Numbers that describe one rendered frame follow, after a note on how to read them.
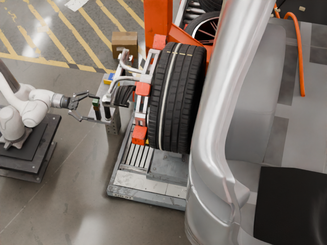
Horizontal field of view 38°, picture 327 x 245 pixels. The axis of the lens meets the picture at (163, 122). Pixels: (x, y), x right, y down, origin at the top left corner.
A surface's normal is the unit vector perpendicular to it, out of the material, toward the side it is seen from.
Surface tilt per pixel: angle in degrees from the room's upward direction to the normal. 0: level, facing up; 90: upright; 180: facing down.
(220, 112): 20
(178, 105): 44
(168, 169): 0
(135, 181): 0
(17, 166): 0
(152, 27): 90
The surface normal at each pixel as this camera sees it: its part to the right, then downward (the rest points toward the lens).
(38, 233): 0.00, -0.58
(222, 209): 0.18, -0.43
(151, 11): -0.22, 0.80
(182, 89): -0.11, -0.11
